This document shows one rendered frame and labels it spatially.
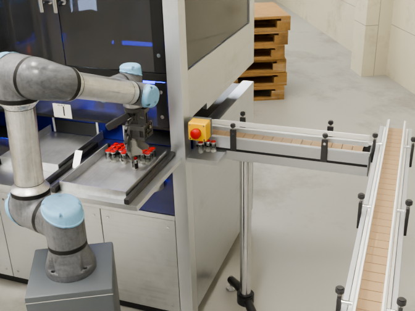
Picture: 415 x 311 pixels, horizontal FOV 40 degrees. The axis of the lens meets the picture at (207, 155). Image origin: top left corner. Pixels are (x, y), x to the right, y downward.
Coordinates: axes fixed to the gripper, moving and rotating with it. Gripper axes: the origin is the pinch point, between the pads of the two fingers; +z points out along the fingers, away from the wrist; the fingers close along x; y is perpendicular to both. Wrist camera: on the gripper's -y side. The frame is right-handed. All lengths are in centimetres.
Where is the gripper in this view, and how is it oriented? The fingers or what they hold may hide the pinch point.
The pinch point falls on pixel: (133, 156)
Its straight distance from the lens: 214.0
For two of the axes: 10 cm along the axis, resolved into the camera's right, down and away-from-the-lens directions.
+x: 3.4, -4.1, 8.5
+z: 0.3, 9.1, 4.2
